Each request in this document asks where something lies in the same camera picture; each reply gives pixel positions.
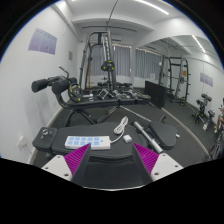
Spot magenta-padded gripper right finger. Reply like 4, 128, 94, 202
131, 143, 184, 185

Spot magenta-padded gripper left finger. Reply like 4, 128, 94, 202
41, 143, 93, 186

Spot black padded seat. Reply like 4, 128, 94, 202
148, 120, 178, 150

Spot white power strip blue sockets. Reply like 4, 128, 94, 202
64, 134, 112, 151

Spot bunch of keys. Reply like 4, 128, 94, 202
40, 128, 54, 139

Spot black flat padded bench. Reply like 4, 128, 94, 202
31, 121, 149, 161

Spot dumbbell rack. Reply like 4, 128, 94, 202
192, 93, 217, 131

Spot black box platform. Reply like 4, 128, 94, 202
143, 80, 168, 109

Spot black roller-pad workout bench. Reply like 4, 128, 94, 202
30, 64, 153, 126

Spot person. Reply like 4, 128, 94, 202
214, 97, 224, 134

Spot black yellow weight plate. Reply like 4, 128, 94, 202
67, 82, 84, 103

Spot black power rack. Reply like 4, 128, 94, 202
159, 54, 192, 106

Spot black weight plate on machine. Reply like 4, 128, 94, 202
100, 59, 116, 72

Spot grey window curtains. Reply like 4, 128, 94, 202
89, 44, 164, 81

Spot long ceiling light strip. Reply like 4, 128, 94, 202
191, 34, 207, 54
133, 0, 170, 16

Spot white wall socket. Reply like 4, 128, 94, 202
15, 135, 28, 151

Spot white coiled power cable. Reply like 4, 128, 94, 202
109, 115, 130, 145

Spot small purple wall poster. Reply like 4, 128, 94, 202
199, 72, 214, 88

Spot large purple wall poster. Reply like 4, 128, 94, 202
27, 27, 58, 56

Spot grey smith machine frame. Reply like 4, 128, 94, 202
78, 30, 118, 93

